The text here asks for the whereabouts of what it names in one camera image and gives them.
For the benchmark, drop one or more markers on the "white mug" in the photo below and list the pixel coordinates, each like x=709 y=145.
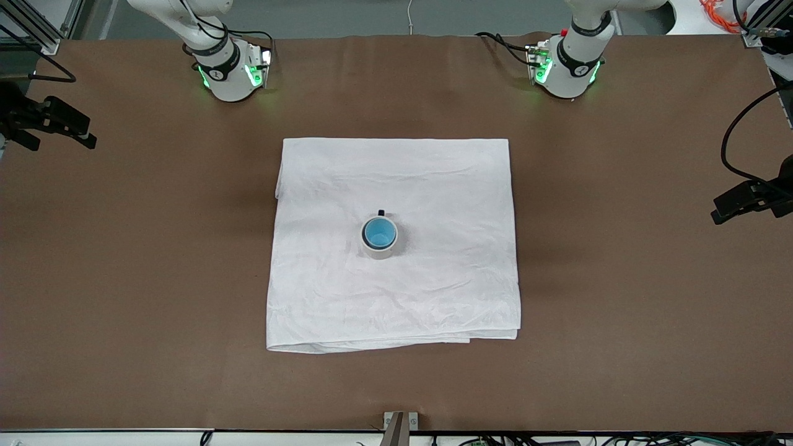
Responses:
x=379 y=251

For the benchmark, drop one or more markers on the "aluminium frame profile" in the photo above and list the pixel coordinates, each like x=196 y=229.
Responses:
x=31 y=25
x=768 y=25

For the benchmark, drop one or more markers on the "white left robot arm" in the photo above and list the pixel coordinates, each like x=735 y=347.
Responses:
x=579 y=56

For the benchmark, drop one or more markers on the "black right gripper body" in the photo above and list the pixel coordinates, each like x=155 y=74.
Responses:
x=17 y=115

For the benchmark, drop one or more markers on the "grey metal table bracket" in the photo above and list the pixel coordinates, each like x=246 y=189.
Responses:
x=399 y=427

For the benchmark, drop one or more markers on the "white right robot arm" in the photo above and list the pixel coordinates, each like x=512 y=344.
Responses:
x=217 y=56

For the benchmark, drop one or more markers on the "white cloth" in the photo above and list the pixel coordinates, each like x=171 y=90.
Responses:
x=446 y=285

